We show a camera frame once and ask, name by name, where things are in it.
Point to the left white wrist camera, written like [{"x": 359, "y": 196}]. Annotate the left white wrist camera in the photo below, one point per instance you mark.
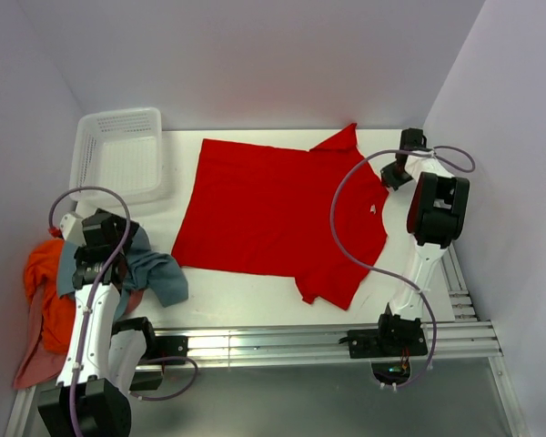
[{"x": 69, "y": 229}]

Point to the blue grey t shirt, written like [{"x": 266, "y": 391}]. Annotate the blue grey t shirt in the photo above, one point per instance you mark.
[{"x": 147, "y": 269}]

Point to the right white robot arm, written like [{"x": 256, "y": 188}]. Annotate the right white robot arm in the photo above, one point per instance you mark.
[{"x": 435, "y": 219}]

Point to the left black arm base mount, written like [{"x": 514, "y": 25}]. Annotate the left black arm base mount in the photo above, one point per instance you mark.
[{"x": 165, "y": 346}]

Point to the white plastic perforated basket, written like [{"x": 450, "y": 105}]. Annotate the white plastic perforated basket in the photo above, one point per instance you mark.
[{"x": 121, "y": 150}]

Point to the orange t shirt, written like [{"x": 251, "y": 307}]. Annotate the orange t shirt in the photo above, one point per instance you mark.
[{"x": 56, "y": 314}]

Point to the aluminium front rail frame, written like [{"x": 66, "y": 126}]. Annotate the aluminium front rail frame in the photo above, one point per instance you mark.
[{"x": 301, "y": 381}]

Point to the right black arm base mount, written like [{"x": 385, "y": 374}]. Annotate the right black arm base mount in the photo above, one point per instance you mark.
[{"x": 394, "y": 355}]

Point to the pink t shirt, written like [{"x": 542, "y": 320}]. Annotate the pink t shirt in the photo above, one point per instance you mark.
[{"x": 38, "y": 364}]

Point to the red t shirt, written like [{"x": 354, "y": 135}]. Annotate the red t shirt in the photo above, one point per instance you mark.
[{"x": 311, "y": 215}]

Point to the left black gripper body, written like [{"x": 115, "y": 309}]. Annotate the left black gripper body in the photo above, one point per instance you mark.
[{"x": 120, "y": 228}]

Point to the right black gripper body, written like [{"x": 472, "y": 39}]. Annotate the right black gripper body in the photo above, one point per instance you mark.
[{"x": 395, "y": 176}]

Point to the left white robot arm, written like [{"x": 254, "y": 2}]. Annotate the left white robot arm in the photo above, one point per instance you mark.
[{"x": 91, "y": 395}]

